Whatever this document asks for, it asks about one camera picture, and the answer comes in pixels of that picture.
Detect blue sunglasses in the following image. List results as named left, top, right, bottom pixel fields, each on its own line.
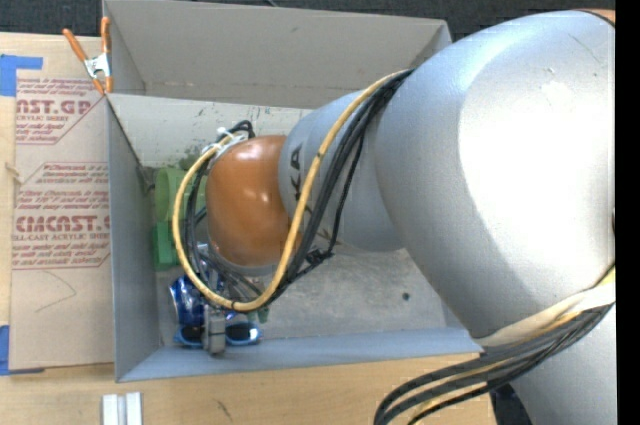
left=173, top=321, right=263, bottom=349

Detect blue and white shiny packet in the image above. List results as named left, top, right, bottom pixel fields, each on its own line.
left=168, top=274, right=236, bottom=330

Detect green plastic block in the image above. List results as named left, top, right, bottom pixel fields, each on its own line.
left=151, top=220, right=190, bottom=272

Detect light green plastic cup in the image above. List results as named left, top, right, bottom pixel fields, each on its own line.
left=154, top=166, right=209, bottom=225

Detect brown cardboard board red print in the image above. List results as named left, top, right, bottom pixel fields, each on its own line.
left=0, top=31, right=117, bottom=377

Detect grey metal bin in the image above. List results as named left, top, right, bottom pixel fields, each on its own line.
left=101, top=0, right=484, bottom=384

